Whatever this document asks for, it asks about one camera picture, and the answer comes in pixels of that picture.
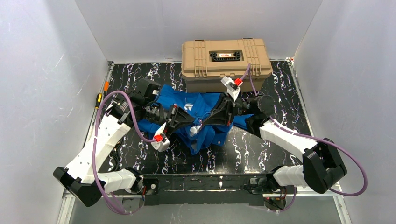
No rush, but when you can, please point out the blue zip jacket white lining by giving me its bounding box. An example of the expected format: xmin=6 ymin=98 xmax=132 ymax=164
xmin=137 ymin=84 xmax=259 ymax=155

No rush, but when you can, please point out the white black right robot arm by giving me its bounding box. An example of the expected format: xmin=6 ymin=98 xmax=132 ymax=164
xmin=202 ymin=93 xmax=347 ymax=194

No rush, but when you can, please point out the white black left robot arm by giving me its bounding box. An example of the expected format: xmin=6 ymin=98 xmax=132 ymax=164
xmin=53 ymin=78 xmax=195 ymax=207

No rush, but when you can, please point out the tan plastic toolbox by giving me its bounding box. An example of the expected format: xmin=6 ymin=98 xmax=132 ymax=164
xmin=182 ymin=38 xmax=273 ymax=93

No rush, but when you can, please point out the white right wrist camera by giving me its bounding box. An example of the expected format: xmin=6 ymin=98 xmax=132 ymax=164
xmin=221 ymin=77 xmax=240 ymax=102

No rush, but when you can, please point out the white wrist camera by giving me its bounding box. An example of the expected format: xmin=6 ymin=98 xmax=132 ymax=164
xmin=221 ymin=77 xmax=240 ymax=102
xmin=150 ymin=123 xmax=170 ymax=152

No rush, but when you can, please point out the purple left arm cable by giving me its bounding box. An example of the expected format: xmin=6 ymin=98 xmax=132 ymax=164
xmin=92 ymin=90 xmax=163 ymax=216

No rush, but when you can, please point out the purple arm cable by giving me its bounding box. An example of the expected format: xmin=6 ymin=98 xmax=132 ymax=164
xmin=240 ymin=63 xmax=368 ymax=197
xmin=92 ymin=90 xmax=163 ymax=216

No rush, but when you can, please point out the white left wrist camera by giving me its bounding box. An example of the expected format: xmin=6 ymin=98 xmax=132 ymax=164
xmin=150 ymin=123 xmax=170 ymax=152

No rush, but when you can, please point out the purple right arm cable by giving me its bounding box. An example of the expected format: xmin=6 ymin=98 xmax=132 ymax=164
xmin=240 ymin=63 xmax=368 ymax=197

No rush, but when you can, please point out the orange handled screwdriver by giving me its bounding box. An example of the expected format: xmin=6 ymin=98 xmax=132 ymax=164
xmin=103 ymin=81 xmax=109 ymax=92

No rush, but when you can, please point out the yellow black handled screwdriver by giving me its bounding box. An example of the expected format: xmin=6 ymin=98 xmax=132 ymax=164
xmin=95 ymin=93 xmax=103 ymax=110

